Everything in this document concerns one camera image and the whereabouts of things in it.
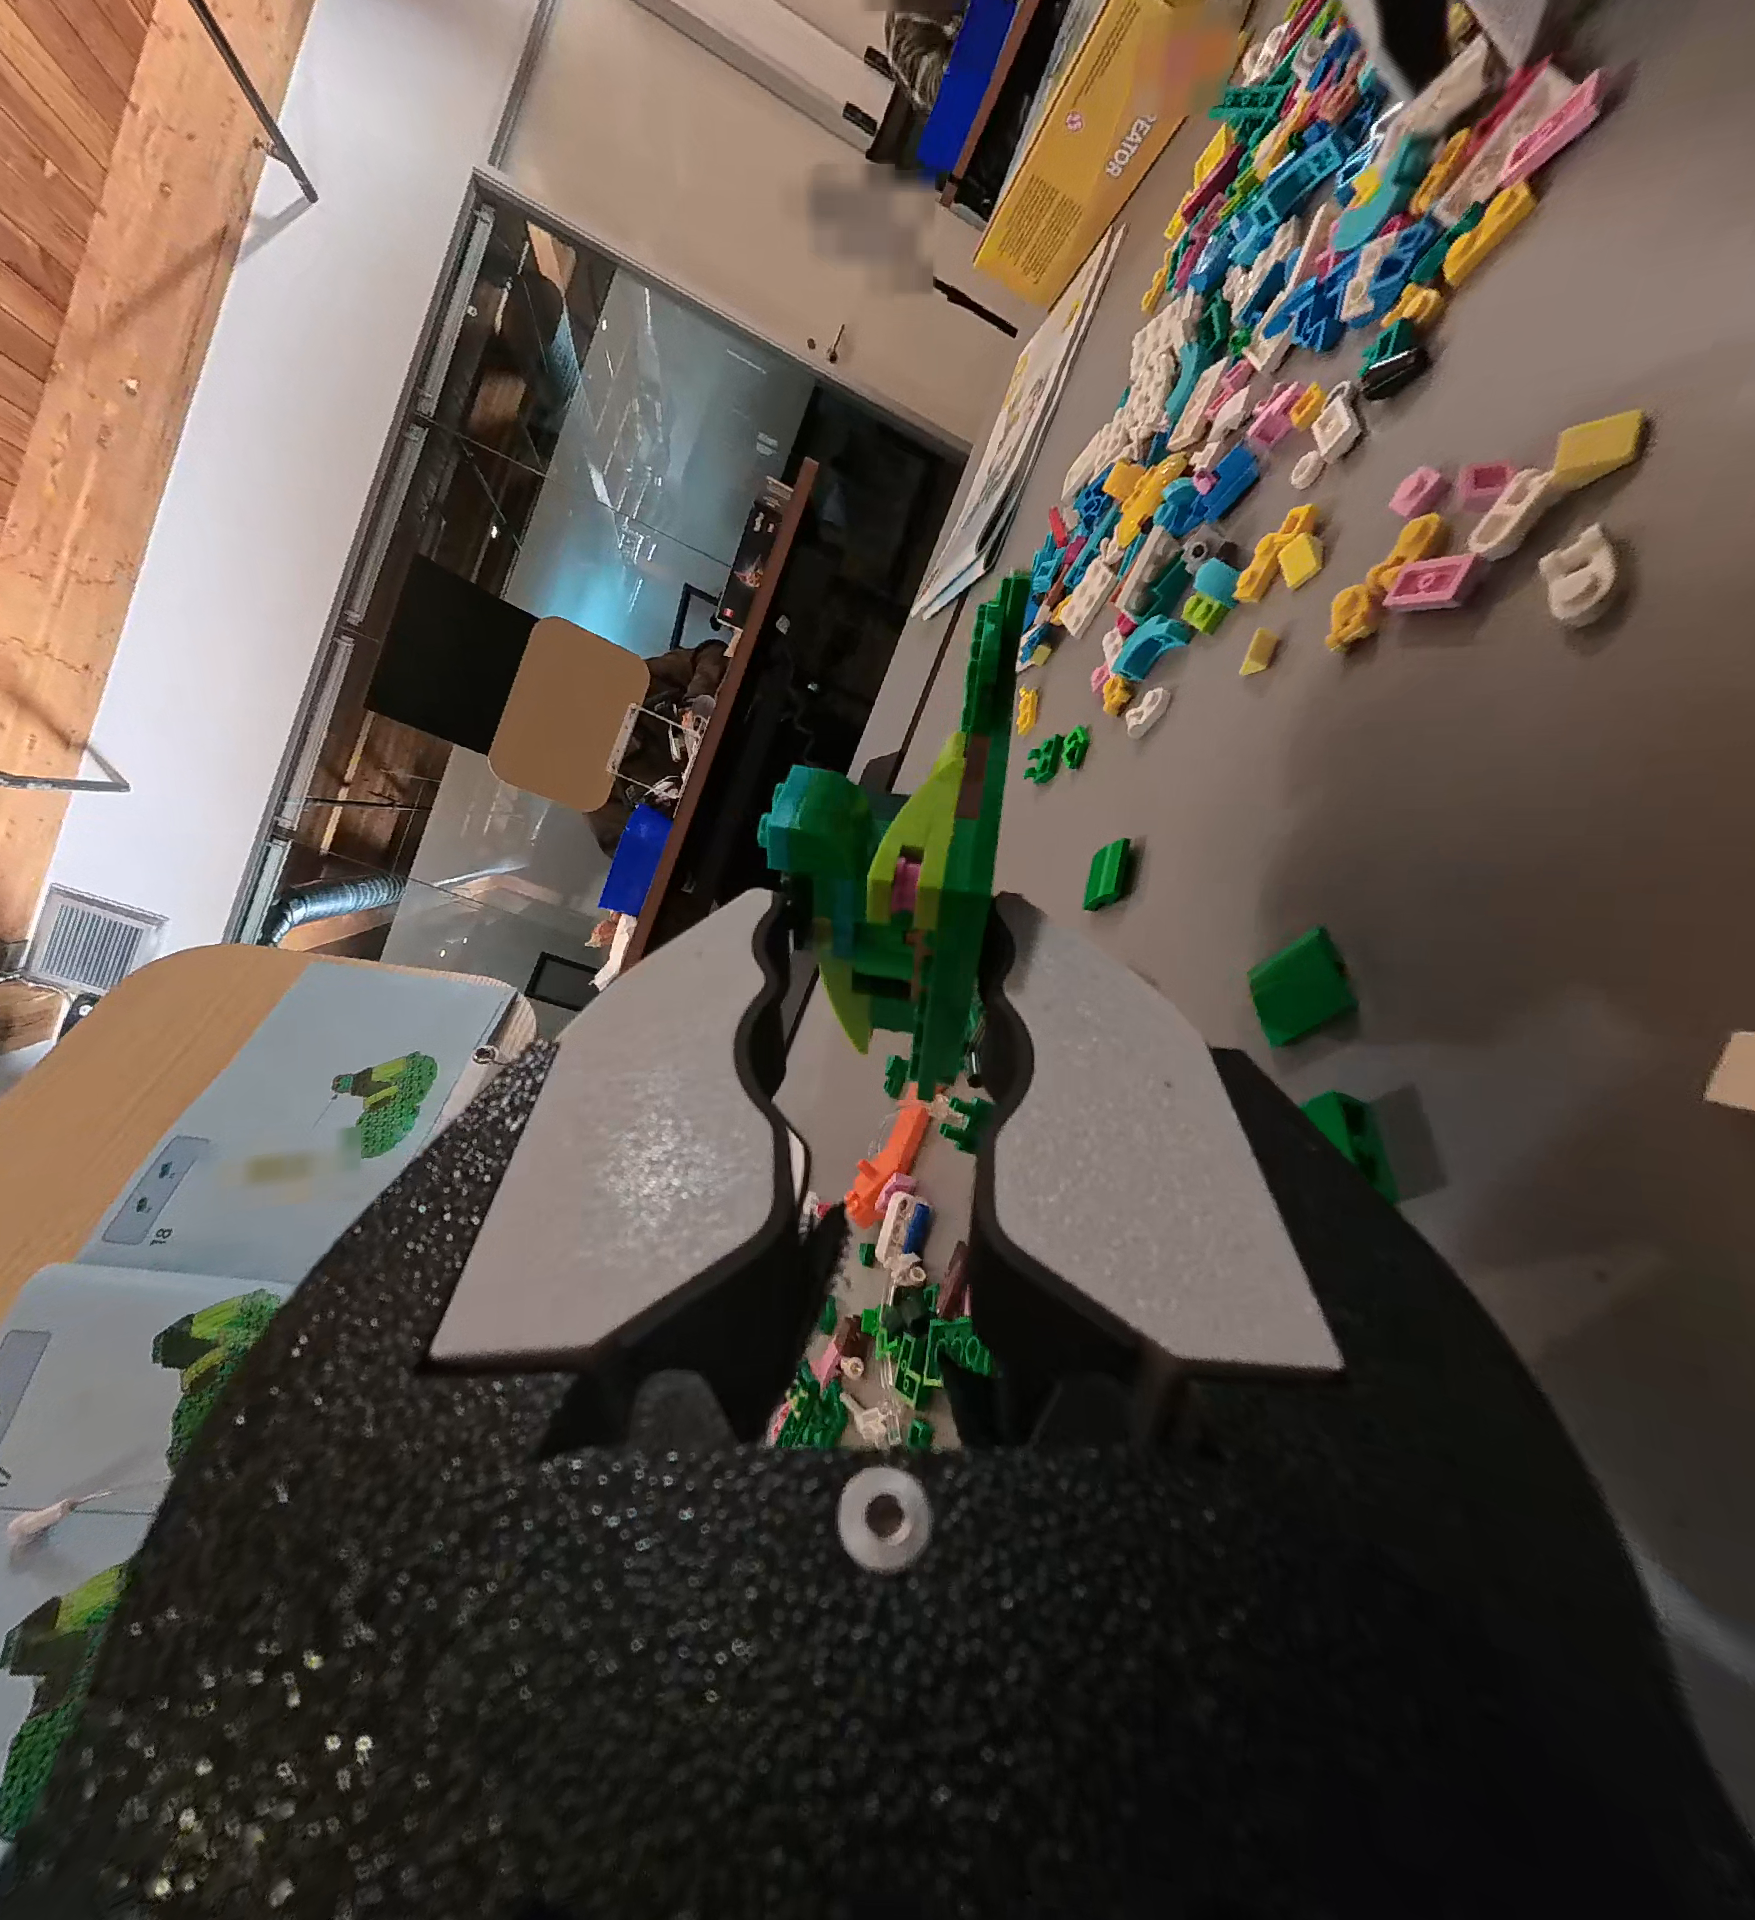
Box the black wall screen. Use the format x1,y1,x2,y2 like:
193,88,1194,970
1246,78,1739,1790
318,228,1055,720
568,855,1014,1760
363,558,540,755

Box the pile of colourful toy bricks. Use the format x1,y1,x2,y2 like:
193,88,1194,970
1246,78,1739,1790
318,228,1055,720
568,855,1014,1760
1013,0,1613,736

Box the wall air vent grille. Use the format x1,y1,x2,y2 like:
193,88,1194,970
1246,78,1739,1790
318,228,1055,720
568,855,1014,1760
24,881,169,995

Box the open instruction booklet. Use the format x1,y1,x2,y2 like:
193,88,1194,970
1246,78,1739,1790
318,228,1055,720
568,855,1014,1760
0,960,518,1854

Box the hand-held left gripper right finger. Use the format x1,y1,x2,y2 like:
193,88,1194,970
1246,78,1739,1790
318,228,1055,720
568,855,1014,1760
963,891,1348,1450

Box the dark boxed set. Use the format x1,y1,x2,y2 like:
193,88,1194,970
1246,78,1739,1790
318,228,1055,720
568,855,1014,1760
723,493,777,630

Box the orange brick separator tool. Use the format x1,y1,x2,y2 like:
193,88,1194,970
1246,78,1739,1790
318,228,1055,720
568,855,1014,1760
842,1100,935,1224

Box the wooden book stand board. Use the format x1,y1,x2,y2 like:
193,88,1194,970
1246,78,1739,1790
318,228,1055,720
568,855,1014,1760
0,947,539,1479

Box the flat instruction booklet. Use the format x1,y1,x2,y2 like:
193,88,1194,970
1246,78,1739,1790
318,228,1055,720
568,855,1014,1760
912,227,1127,619

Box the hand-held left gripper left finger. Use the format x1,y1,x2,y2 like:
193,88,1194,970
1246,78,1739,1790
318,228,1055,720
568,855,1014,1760
423,888,851,1450

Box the white clip toy brick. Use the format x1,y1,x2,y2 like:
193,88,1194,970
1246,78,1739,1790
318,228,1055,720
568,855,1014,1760
1538,523,1623,630

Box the long wooden-edged table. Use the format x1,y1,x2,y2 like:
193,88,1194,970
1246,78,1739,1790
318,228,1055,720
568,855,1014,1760
619,458,821,962

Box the yellow toy set box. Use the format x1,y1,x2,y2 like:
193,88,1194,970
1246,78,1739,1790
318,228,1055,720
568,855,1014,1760
970,0,1256,313

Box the scatter of green toy bricks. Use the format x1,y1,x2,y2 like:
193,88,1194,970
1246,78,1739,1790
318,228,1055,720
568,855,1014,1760
803,726,1403,1454

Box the silver flexible air duct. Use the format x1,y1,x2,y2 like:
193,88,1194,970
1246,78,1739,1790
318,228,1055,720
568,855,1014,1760
258,873,409,953

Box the green toy brick model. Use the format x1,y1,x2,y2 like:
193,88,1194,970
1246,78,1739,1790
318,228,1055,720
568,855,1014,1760
756,566,1041,1112

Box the scattered pink yellow toy bricks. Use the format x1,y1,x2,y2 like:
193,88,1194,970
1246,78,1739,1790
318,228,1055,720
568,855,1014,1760
1234,407,1656,679

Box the blue storage bin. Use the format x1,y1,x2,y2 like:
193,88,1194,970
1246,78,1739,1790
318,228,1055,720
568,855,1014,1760
914,0,1037,169
595,803,671,920

